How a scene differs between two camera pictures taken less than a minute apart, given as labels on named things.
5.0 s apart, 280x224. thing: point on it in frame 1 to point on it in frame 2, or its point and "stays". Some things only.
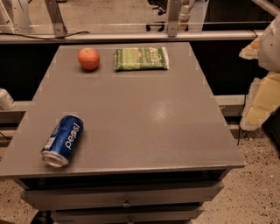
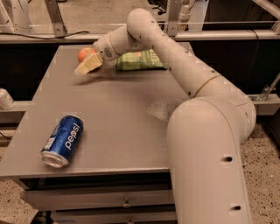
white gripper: [270, 48] to [103, 49]
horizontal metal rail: [153, 36] stays
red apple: [88, 58] stays
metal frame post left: [56, 17] stays
